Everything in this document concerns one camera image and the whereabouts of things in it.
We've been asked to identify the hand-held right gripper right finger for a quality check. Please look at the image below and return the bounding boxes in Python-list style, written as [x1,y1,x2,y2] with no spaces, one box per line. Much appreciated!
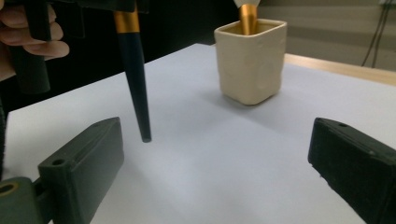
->
[307,117,396,224]

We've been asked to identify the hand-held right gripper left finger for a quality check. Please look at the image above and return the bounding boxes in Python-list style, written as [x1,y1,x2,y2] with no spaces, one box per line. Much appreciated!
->
[36,116,125,224]

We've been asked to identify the large tan makeup brush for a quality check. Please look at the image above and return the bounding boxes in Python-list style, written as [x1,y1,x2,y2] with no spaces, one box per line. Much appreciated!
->
[112,10,152,144]

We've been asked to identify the cream square cup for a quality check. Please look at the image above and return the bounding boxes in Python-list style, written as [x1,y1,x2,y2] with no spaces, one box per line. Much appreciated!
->
[214,18,288,106]

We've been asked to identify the small pale makeup brush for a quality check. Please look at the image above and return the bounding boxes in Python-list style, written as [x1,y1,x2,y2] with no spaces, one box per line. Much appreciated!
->
[233,0,262,36]

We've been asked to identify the white table mat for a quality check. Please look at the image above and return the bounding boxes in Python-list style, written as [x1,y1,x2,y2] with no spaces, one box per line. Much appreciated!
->
[3,42,396,224]

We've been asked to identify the black wall cable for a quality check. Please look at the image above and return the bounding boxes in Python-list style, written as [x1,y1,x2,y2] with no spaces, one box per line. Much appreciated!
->
[361,0,394,68]

